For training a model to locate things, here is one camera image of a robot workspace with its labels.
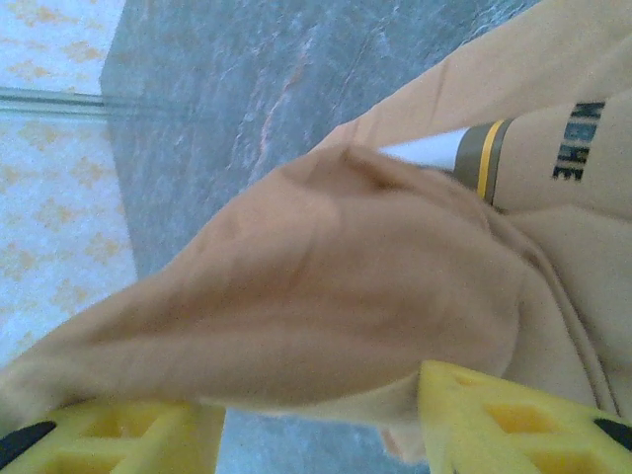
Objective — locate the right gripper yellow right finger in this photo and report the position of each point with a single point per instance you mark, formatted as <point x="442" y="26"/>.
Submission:
<point x="518" y="434"/>

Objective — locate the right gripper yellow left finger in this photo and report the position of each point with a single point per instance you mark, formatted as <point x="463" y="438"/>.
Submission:
<point x="123" y="444"/>

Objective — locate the tan t-shirt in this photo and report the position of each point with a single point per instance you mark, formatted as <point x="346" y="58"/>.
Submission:
<point x="345" y="286"/>

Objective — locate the aluminium frame post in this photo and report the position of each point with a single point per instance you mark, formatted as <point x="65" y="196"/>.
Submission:
<point x="49" y="101"/>

